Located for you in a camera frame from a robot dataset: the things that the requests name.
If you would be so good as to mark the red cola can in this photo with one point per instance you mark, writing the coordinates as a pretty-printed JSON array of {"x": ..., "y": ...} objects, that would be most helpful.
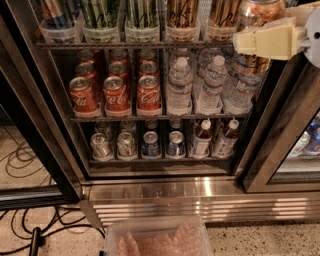
[
  {"x": 84, "y": 98},
  {"x": 116, "y": 97},
  {"x": 148, "y": 96}
]

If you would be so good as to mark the red cola can front right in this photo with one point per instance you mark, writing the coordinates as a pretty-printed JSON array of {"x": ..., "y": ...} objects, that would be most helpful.
[{"x": 148, "y": 96}]

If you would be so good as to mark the tea bottle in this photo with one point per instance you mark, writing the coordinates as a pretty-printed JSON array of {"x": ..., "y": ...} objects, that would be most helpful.
[
  {"x": 201, "y": 139},
  {"x": 226, "y": 139}
]

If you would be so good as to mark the water bottle front middle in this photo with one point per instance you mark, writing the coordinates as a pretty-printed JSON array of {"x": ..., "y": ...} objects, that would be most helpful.
[{"x": 211, "y": 78}]

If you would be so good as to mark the water bottle front right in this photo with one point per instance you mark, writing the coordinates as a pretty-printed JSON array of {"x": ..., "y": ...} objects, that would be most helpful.
[{"x": 238, "y": 91}]

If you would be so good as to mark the blue red tall can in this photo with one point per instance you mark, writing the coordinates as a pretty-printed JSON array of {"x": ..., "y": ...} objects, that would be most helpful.
[{"x": 61, "y": 22}]

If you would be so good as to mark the tea bottle right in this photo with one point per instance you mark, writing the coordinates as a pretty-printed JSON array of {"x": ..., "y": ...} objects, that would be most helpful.
[{"x": 226, "y": 139}]

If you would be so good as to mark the red cola can front left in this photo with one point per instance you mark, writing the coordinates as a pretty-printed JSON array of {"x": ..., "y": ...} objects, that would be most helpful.
[{"x": 84, "y": 98}]

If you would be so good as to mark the blue can front right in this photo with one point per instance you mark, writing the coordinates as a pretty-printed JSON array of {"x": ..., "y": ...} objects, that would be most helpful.
[{"x": 176, "y": 145}]

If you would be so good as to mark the middle wire shelf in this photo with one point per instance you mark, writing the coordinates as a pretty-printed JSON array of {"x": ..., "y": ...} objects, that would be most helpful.
[{"x": 161, "y": 117}]

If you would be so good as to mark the top wire shelf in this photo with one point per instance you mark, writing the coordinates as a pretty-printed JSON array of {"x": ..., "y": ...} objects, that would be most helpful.
[{"x": 133, "y": 45}]

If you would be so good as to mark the tea bottle left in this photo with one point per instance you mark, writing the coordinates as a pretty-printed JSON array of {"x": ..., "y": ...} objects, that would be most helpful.
[{"x": 201, "y": 139}]

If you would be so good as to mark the green tall can right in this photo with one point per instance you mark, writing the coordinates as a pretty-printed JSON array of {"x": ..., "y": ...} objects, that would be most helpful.
[{"x": 142, "y": 21}]

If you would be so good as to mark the right fridge door frame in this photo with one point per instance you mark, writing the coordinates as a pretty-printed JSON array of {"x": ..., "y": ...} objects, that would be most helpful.
[{"x": 286, "y": 108}]

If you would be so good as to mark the green tall can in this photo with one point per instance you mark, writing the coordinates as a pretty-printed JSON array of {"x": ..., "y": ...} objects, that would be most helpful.
[
  {"x": 100, "y": 20},
  {"x": 142, "y": 21}
]

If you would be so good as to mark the steel fridge base grille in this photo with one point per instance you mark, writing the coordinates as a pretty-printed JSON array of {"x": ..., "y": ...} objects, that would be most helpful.
[{"x": 215, "y": 199}]

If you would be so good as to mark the clear plastic bin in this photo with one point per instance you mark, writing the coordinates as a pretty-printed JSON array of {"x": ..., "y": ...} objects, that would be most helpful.
[{"x": 158, "y": 236}]

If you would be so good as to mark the blue can front left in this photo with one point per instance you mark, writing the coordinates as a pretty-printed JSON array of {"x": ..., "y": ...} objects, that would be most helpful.
[{"x": 151, "y": 146}]

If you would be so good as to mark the water bottle front left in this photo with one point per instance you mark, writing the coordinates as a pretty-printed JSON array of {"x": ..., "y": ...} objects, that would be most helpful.
[{"x": 179, "y": 87}]

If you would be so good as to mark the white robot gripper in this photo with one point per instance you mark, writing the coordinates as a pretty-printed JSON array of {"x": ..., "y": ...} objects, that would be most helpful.
[{"x": 314, "y": 35}]

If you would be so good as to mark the silver can front right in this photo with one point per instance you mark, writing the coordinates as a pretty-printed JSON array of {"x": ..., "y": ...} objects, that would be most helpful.
[{"x": 126, "y": 146}]

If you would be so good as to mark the water bottle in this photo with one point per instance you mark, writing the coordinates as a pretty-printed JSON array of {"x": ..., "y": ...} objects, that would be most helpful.
[
  {"x": 238, "y": 91},
  {"x": 179, "y": 87},
  {"x": 211, "y": 78}
]

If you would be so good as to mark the silver can front left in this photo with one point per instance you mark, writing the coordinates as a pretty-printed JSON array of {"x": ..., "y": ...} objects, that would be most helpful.
[{"x": 100, "y": 147}]

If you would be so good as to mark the silver can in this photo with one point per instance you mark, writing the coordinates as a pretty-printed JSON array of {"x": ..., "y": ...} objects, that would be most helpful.
[
  {"x": 126, "y": 146},
  {"x": 100, "y": 147}
]

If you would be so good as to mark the red cola can front middle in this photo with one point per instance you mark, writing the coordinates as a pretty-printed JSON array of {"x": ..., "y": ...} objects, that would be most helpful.
[{"x": 116, "y": 97}]

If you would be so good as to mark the green tall can left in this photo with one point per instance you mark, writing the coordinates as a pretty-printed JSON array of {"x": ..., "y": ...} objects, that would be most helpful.
[{"x": 100, "y": 20}]

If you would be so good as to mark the wire shelf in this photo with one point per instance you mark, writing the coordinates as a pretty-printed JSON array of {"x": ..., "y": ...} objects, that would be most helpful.
[
  {"x": 161, "y": 117},
  {"x": 133, "y": 45}
]

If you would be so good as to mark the left fridge door frame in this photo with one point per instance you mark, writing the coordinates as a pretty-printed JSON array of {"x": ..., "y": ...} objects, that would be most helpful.
[{"x": 34, "y": 111}]

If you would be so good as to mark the fridge door frame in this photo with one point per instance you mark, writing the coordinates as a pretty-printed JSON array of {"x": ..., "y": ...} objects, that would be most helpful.
[
  {"x": 34, "y": 111},
  {"x": 286, "y": 108}
]

